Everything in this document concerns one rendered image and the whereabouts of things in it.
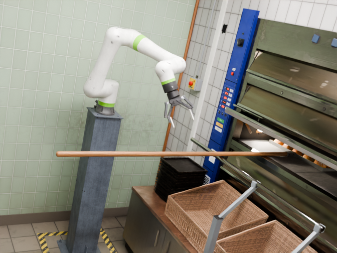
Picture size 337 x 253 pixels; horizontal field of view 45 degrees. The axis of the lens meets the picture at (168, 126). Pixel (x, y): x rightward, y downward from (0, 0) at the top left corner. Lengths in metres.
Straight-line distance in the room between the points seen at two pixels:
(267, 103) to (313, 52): 0.49
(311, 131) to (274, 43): 0.70
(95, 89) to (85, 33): 0.69
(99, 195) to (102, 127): 0.55
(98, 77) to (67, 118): 0.80
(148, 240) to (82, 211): 0.55
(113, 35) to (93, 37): 0.73
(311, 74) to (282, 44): 0.32
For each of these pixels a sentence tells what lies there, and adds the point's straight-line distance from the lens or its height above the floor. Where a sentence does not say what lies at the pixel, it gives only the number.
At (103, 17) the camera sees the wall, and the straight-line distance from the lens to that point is 3.39.
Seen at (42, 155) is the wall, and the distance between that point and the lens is 3.55.
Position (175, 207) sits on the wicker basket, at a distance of 2.94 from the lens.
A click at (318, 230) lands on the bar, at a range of 2.16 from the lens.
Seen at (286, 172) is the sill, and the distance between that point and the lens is 2.78.
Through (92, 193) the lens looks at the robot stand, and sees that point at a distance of 3.16.
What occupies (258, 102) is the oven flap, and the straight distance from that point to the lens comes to 2.98.
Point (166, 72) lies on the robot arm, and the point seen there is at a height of 1.66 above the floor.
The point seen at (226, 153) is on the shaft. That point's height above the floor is 1.20.
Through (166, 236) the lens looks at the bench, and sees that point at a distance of 2.96.
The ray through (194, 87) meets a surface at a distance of 3.49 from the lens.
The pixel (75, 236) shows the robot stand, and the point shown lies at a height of 0.21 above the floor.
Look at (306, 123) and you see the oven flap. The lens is 2.67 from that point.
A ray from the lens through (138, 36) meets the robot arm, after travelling 2.77.
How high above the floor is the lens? 2.00
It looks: 16 degrees down
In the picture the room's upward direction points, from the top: 13 degrees clockwise
